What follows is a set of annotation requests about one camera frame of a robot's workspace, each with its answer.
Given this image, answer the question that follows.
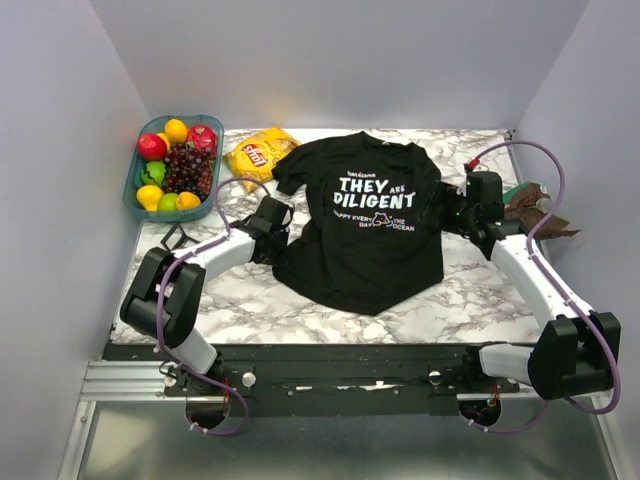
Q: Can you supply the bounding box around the black printed t-shirt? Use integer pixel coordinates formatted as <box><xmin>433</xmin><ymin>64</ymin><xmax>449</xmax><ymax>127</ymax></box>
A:
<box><xmin>272</xmin><ymin>132</ymin><xmax>444</xmax><ymax>316</ymax></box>

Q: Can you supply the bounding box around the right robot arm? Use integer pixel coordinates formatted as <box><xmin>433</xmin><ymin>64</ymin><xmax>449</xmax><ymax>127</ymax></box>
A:
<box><xmin>421</xmin><ymin>172</ymin><xmax>621</xmax><ymax>400</ymax></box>

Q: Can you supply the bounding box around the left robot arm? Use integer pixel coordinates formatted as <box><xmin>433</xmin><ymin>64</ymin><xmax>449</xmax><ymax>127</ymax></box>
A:
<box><xmin>120</xmin><ymin>196</ymin><xmax>294</xmax><ymax>395</ymax></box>

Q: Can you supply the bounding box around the black brooch stand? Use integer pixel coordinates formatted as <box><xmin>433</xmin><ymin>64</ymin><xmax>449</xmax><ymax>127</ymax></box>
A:
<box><xmin>160</xmin><ymin>223</ymin><xmax>198</xmax><ymax>251</ymax></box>

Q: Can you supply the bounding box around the yellow chips bag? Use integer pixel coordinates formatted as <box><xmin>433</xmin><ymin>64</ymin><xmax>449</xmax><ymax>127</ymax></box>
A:
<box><xmin>224</xmin><ymin>127</ymin><xmax>301</xmax><ymax>193</ymax></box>

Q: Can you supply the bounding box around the orange fruit bottom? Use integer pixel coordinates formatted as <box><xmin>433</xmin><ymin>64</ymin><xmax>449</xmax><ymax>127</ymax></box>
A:
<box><xmin>175</xmin><ymin>191</ymin><xmax>201</xmax><ymax>211</ymax></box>

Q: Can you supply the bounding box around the orange fruit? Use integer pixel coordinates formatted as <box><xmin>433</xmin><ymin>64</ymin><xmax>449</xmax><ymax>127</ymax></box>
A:
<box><xmin>164</xmin><ymin>118</ymin><xmax>189</xmax><ymax>144</ymax></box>
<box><xmin>175</xmin><ymin>191</ymin><xmax>201</xmax><ymax>211</ymax></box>

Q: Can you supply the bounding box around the green lime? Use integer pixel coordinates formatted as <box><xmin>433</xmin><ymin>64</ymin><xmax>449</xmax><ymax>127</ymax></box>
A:
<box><xmin>157</xmin><ymin>193</ymin><xmax>179</xmax><ymax>212</ymax></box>

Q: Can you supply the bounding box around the purple grapes bunch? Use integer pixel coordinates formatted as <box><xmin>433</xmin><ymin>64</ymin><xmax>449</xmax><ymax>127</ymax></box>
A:
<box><xmin>162</xmin><ymin>143</ymin><xmax>216</xmax><ymax>201</ymax></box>

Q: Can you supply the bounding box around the red dragon fruit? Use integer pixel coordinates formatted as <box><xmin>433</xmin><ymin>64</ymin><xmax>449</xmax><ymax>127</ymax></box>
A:
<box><xmin>186</xmin><ymin>124</ymin><xmax>218</xmax><ymax>152</ymax></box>

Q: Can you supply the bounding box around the green watermelon toy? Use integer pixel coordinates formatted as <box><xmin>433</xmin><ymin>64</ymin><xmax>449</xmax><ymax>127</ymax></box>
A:
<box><xmin>140</xmin><ymin>161</ymin><xmax>167</xmax><ymax>188</ymax></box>

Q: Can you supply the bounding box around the orange fruit top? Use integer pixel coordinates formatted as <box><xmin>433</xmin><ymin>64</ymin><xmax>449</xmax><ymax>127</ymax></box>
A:
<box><xmin>164</xmin><ymin>118</ymin><xmax>189</xmax><ymax>144</ymax></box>

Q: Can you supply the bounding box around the red apple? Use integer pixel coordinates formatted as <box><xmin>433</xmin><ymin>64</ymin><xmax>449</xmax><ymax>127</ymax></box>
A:
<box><xmin>137</xmin><ymin>133</ymin><xmax>168</xmax><ymax>162</ymax></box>

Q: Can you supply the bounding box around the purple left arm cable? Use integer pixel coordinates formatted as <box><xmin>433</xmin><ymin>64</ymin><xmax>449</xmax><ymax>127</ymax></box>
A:
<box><xmin>155</xmin><ymin>177</ymin><xmax>274</xmax><ymax>436</ymax></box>

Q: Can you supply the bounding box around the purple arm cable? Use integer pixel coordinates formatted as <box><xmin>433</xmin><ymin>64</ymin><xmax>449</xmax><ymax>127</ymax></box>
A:
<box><xmin>464</xmin><ymin>140</ymin><xmax>624</xmax><ymax>434</ymax></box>
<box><xmin>155</xmin><ymin>177</ymin><xmax>274</xmax><ymax>436</ymax></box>

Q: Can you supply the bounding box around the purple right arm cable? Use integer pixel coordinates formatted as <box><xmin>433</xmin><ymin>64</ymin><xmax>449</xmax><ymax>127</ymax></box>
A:
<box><xmin>464</xmin><ymin>140</ymin><xmax>624</xmax><ymax>434</ymax></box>

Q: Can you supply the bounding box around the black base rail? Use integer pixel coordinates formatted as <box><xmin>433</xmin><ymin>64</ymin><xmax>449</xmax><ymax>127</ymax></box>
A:
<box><xmin>103</xmin><ymin>344</ymin><xmax>529</xmax><ymax>419</ymax></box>

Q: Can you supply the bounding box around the aluminium frame rail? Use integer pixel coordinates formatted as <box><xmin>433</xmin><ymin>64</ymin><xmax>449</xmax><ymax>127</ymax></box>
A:
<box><xmin>80</xmin><ymin>361</ymin><xmax>165</xmax><ymax>402</ymax></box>

